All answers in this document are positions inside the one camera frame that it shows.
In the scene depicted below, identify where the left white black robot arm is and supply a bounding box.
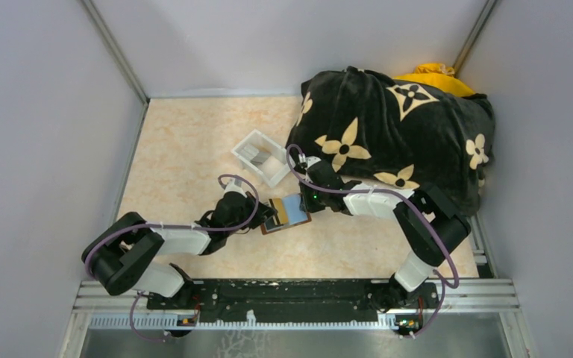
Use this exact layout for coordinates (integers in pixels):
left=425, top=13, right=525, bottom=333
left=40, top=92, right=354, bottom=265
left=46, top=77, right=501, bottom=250
left=81, top=191, right=276, bottom=309

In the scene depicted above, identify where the black floral plush blanket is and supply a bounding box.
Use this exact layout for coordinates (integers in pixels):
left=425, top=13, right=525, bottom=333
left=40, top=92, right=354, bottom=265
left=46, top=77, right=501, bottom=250
left=287, top=66, right=495, bottom=216

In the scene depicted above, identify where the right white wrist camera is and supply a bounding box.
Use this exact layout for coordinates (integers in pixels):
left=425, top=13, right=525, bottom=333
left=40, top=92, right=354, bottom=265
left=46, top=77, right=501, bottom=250
left=298, top=154, right=322, bottom=172

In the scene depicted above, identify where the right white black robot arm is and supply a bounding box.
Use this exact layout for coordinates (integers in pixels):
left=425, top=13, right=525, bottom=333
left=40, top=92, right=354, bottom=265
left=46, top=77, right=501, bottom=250
left=297, top=157, right=471, bottom=307

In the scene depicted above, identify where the brown leather card holder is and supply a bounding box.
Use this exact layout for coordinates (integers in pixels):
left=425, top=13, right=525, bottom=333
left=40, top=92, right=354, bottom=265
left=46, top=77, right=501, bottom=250
left=260, top=193, right=312, bottom=235

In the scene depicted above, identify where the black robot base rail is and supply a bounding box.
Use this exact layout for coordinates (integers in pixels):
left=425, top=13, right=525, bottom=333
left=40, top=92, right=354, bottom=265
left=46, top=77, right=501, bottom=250
left=146, top=278, right=440, bottom=324

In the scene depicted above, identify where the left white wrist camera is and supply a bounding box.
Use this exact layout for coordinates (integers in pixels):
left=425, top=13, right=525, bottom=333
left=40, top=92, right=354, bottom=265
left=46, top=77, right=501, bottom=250
left=224, top=178, right=246, bottom=197

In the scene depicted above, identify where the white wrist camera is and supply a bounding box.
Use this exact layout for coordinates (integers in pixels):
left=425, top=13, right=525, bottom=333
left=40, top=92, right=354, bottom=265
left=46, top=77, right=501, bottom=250
left=224, top=178, right=246, bottom=197
left=298, top=154, right=322, bottom=172

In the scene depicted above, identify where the white translucent plastic card box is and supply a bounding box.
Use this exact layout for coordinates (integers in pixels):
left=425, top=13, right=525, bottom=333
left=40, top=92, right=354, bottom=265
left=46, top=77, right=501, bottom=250
left=231, top=129, right=295, bottom=188

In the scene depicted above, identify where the yellow cloth bundle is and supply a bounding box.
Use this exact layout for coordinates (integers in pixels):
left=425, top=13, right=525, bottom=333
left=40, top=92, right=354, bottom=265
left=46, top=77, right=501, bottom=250
left=393, top=63, right=476, bottom=97

